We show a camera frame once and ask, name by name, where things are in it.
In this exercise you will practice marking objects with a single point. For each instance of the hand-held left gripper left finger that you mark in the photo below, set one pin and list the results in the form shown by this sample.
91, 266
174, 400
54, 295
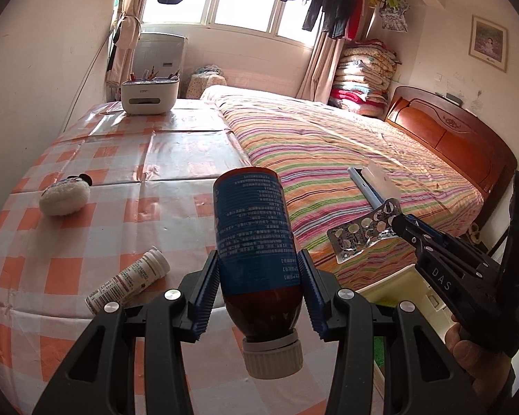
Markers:
205, 298

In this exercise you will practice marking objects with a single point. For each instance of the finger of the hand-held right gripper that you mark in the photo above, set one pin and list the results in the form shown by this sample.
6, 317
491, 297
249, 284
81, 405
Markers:
458, 289
450, 242

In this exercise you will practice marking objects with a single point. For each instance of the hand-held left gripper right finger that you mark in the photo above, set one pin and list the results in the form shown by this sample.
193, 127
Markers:
313, 298

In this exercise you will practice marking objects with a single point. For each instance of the white plastic bin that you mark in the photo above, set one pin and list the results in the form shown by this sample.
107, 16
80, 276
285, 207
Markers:
419, 285

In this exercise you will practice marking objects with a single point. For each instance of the silver blister pack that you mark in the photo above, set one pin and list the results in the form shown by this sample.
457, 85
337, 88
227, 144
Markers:
359, 235

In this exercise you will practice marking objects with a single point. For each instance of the brown bottle blue label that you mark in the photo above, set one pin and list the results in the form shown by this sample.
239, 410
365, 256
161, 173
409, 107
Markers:
251, 224

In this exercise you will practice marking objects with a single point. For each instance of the person's right hand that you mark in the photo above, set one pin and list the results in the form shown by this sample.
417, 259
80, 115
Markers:
480, 371

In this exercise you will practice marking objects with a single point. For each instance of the beige fuzzy slipper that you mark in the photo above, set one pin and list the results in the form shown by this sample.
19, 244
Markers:
475, 231

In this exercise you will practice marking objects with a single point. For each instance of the white tube bottle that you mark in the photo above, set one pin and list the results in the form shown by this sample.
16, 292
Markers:
129, 279

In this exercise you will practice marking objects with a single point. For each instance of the blue white case on bed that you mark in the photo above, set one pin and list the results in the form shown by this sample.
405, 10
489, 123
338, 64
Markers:
374, 181

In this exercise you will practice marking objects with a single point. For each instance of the wooden headboard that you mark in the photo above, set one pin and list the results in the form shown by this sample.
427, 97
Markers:
454, 138

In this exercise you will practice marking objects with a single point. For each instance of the small grey box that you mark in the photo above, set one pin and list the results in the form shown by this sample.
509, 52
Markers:
454, 98

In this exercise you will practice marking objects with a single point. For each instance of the bed with striped sheet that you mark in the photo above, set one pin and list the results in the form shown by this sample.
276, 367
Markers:
311, 151

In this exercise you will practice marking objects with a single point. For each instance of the white plush toy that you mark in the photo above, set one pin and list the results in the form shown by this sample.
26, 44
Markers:
65, 196

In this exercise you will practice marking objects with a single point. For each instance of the stack of folded quilts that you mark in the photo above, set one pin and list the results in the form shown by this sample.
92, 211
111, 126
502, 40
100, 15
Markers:
363, 78

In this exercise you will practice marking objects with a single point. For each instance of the white desk organizer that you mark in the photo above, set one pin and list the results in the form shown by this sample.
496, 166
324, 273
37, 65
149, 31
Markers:
149, 99

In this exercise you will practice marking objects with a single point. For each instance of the dotted cloth covered stool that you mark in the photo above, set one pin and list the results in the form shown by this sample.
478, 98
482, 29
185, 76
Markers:
205, 84

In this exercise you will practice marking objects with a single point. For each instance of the bunch of pens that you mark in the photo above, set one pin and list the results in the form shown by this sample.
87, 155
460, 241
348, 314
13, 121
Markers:
155, 75

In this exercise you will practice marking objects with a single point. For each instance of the patterned hanging garment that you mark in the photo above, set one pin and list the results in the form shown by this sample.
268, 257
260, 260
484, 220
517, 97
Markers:
393, 15

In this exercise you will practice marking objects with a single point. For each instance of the white standing air conditioner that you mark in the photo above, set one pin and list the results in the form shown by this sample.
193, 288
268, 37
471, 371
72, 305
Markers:
160, 52

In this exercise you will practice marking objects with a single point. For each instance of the row of hanging clothes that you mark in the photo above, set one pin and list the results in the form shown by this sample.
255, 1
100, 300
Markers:
328, 0

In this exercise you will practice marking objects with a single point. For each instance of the pale hanging cloth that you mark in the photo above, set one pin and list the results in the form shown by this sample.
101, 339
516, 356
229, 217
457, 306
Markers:
123, 39

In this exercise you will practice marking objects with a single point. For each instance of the window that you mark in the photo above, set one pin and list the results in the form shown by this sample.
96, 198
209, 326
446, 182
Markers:
238, 4

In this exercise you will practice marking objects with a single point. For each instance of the framed wall picture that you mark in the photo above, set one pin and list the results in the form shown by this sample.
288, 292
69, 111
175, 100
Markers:
488, 43

